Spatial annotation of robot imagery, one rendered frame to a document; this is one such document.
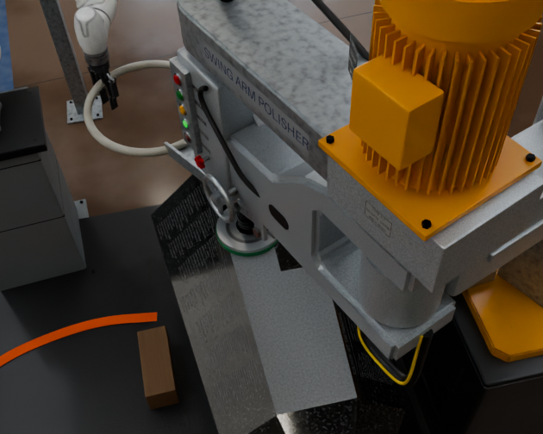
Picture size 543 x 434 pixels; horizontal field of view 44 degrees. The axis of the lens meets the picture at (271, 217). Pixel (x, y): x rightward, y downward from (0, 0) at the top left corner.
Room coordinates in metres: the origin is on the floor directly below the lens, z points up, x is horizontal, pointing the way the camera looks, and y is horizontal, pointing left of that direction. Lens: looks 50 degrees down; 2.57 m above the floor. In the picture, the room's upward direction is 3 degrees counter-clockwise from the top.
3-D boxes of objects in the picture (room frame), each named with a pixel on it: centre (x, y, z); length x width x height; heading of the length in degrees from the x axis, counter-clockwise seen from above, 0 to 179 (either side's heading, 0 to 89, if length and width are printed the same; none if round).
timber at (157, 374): (1.30, 0.50, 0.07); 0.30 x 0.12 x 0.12; 11
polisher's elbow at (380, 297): (0.85, -0.28, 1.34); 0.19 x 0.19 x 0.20
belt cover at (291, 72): (1.10, -0.11, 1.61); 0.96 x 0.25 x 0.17; 33
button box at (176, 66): (1.39, 0.21, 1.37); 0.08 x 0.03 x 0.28; 33
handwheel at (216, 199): (1.23, 0.11, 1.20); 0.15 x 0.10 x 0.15; 33
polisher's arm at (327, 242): (1.06, -0.13, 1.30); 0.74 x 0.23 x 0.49; 33
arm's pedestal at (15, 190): (2.00, 1.12, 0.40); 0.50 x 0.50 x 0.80; 15
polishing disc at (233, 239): (1.40, 0.08, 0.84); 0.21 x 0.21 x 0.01
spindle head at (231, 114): (1.33, 0.03, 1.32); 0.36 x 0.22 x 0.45; 33
